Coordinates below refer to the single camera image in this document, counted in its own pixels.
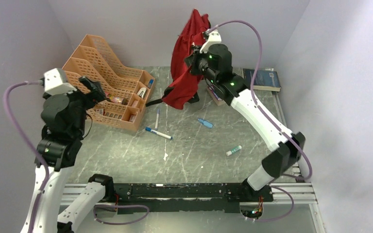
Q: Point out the purple paperback book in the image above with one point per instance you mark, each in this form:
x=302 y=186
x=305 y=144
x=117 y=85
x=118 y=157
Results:
x=214 y=97

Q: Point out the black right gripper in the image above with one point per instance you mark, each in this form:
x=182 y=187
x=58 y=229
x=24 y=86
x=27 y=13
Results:
x=192 y=59

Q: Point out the red student backpack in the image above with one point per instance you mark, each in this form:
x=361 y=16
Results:
x=184 y=86

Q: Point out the pink bottle in organizer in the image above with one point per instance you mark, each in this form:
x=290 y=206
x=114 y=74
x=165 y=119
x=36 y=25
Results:
x=116 y=99

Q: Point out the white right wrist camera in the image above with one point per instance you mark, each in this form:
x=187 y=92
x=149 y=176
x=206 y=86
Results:
x=211 y=37

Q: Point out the orange plastic desk organizer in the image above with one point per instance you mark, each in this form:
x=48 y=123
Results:
x=95 y=59

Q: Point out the blue white marker pen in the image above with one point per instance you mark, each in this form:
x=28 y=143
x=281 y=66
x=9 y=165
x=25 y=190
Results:
x=159 y=133

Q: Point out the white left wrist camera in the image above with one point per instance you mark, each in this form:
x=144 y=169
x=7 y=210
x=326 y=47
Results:
x=55 y=82

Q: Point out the dark blue book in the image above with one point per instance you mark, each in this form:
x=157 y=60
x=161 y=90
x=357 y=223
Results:
x=266 y=79

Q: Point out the white stapler in organizer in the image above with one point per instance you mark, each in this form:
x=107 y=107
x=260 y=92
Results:
x=142 y=92

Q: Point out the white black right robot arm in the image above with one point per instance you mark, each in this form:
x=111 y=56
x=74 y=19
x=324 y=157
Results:
x=214 y=65

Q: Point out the aluminium frame rail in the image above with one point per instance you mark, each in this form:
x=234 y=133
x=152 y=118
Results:
x=277 y=193

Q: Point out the white green glue stick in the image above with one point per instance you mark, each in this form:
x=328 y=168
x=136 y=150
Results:
x=233 y=150

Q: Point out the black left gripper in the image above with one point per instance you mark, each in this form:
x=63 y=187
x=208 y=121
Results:
x=96 y=94

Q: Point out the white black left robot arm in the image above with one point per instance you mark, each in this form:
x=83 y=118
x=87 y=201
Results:
x=64 y=116

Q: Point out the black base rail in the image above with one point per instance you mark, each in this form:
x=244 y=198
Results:
x=213 y=204

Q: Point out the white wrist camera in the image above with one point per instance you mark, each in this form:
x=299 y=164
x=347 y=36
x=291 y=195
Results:
x=211 y=37
x=55 y=82

